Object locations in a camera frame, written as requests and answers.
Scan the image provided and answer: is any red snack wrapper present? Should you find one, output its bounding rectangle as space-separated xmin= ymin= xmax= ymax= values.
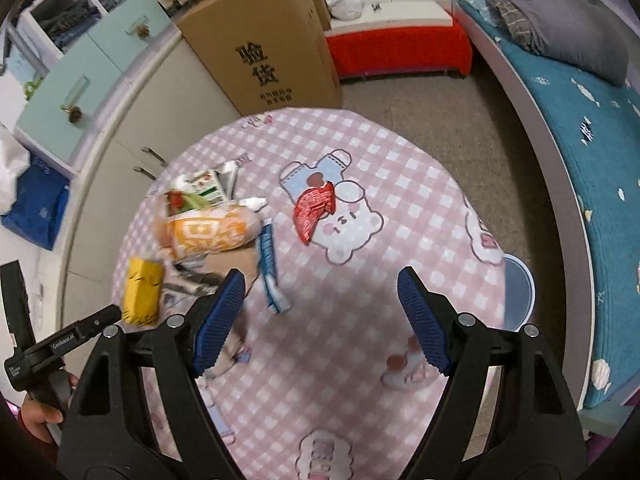
xmin=293 ymin=182 xmax=336 ymax=245

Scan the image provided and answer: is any large cardboard box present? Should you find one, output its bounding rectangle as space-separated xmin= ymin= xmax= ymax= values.
xmin=177 ymin=0 xmax=343 ymax=116

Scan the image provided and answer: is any grey pillow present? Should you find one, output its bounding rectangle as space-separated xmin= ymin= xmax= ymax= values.
xmin=487 ymin=0 xmax=629 ymax=87

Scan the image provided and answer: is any yellow carton box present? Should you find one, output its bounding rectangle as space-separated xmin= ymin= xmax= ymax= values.
xmin=122 ymin=257 xmax=165 ymax=326

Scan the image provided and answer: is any orange white plastic bag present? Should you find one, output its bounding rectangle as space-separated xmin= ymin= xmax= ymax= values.
xmin=153 ymin=203 xmax=262 ymax=260

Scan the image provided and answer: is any blue white wrapper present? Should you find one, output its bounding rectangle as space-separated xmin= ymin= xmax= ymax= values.
xmin=257 ymin=219 xmax=293 ymax=313

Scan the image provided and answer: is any teal bed mattress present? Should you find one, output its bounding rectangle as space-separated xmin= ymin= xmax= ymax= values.
xmin=451 ymin=0 xmax=639 ymax=408

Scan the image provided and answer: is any pink checkered tablecloth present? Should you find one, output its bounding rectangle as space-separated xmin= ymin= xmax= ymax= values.
xmin=110 ymin=107 xmax=509 ymax=480

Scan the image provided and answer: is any blue bag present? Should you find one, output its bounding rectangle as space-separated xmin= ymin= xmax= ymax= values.
xmin=1 ymin=154 xmax=70 ymax=250

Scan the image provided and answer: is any white cabinet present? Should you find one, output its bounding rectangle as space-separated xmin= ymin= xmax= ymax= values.
xmin=8 ymin=0 xmax=243 ymax=376

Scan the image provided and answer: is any green white medicine box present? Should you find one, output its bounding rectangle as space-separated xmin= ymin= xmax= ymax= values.
xmin=174 ymin=160 xmax=239 ymax=205

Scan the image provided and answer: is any left hand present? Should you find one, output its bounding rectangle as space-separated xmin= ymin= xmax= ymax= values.
xmin=20 ymin=393 xmax=64 ymax=444

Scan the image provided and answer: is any red storage bench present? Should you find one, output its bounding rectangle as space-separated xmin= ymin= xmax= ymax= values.
xmin=324 ymin=1 xmax=473 ymax=79

